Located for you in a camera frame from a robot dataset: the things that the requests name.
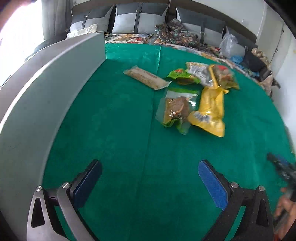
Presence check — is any clear plastic bag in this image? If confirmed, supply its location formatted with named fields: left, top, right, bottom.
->
left=219, top=33, right=245, bottom=59

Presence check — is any green velvet cloth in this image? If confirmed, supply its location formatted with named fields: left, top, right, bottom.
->
left=43, top=44, right=295, bottom=240

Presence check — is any beige cracker packet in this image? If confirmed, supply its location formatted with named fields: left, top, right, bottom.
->
left=123, top=66, right=171, bottom=90

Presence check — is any floral patterned blanket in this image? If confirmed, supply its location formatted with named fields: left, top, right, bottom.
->
left=155, top=18, right=202, bottom=48

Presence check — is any green snack packet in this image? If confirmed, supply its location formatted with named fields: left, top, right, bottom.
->
left=167, top=69, right=201, bottom=85

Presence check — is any green clear dried snack bag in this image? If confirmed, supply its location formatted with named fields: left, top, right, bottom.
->
left=155, top=88, right=199, bottom=135

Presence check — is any white storage box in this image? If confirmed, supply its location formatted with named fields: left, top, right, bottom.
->
left=1, top=32, right=106, bottom=240

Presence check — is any yellow red chip bag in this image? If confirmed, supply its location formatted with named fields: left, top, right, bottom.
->
left=211, top=64, right=240, bottom=90

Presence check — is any yellow snack bag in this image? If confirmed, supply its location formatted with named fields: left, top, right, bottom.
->
left=187, top=64, right=229, bottom=137

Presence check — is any person right hand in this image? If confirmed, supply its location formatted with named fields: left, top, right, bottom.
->
left=274, top=187, right=295, bottom=240

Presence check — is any black bag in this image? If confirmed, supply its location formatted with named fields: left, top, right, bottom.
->
left=240, top=50, right=267, bottom=72

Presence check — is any grey pillow left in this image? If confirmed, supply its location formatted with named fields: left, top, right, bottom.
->
left=69, top=6, right=114, bottom=32

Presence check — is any silver foil snack bag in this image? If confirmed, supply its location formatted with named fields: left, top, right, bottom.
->
left=186, top=62, right=214, bottom=87

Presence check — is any grey pillow middle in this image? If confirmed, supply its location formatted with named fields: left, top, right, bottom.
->
left=112, top=3, right=169, bottom=34

